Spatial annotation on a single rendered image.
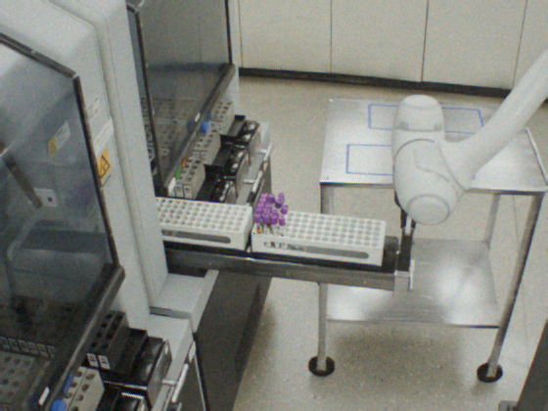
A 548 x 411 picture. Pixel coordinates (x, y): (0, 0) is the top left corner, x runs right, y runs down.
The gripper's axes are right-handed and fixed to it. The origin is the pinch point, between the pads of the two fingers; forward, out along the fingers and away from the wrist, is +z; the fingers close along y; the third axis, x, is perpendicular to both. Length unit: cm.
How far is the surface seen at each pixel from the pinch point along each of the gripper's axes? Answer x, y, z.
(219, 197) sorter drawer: -47.5, -13.4, -1.6
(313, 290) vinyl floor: -32, -66, 80
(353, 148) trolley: -16.7, -40.9, -1.9
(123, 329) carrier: -53, 37, -6
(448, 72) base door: 17, -229, 65
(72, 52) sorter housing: -55, 31, -63
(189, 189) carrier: -54, -9, -6
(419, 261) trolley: 6, -57, 52
